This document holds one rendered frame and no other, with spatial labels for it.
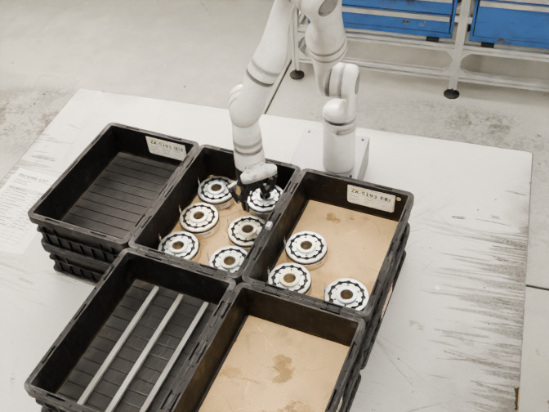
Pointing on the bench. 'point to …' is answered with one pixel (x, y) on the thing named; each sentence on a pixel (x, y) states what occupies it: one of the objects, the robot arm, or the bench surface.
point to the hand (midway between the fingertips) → (254, 202)
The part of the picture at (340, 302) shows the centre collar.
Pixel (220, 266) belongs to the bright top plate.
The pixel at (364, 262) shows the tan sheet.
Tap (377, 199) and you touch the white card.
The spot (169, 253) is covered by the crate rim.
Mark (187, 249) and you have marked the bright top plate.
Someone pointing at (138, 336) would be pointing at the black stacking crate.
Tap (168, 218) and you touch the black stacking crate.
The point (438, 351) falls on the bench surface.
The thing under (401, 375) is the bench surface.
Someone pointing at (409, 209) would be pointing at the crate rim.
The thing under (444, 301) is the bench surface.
